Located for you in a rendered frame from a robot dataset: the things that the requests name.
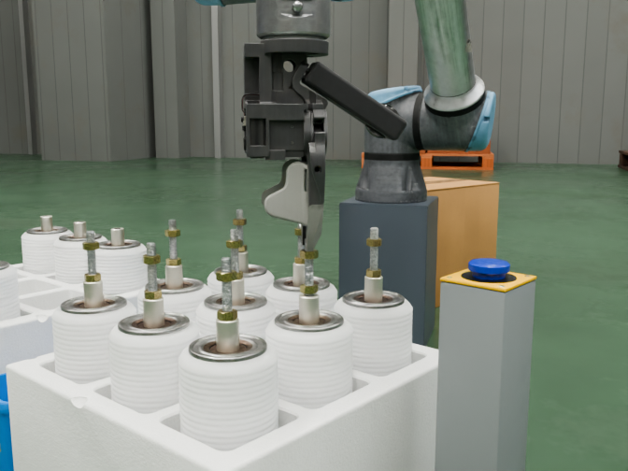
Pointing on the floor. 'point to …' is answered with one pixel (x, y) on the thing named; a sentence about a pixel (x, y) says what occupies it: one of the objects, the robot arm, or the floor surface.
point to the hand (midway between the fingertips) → (314, 235)
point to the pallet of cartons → (458, 162)
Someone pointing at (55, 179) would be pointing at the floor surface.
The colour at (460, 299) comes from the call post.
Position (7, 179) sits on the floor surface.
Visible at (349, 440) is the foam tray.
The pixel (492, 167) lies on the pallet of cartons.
